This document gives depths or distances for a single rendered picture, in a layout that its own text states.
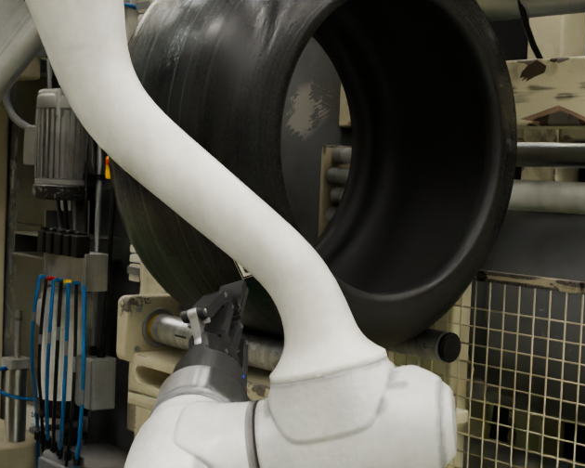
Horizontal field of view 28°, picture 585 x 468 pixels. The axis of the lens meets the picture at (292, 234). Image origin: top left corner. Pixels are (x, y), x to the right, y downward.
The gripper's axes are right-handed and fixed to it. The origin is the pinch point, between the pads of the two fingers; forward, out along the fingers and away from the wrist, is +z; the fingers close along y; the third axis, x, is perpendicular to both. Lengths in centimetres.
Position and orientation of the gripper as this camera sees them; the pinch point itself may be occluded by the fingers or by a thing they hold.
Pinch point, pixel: (230, 302)
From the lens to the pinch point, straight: 131.3
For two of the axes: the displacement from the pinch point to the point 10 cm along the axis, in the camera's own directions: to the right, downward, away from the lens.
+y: 3.5, 8.6, 3.7
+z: 0.8, -4.2, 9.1
